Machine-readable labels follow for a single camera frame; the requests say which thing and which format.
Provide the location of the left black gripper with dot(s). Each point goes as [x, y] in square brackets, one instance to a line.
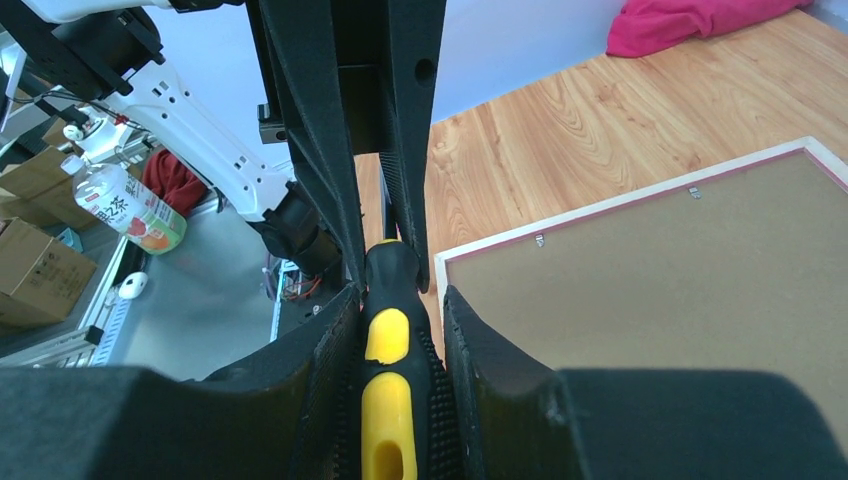
[320, 69]

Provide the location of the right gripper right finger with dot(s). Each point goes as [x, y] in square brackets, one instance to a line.
[520, 419]

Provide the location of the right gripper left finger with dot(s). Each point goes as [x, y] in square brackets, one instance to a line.
[270, 415]

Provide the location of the yellow black screwdriver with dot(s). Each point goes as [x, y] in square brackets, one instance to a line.
[407, 415]

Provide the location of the pink picture frame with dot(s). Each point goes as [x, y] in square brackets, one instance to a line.
[741, 265]

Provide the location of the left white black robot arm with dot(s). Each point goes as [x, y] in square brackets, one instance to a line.
[111, 52]

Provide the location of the white computer mouse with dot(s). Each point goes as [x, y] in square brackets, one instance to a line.
[133, 285]

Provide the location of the magenta cloth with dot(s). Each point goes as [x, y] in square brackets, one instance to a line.
[646, 27]

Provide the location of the plastic tea bottle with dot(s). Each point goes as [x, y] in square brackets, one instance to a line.
[119, 200]

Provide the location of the cardboard box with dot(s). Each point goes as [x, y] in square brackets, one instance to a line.
[42, 279]

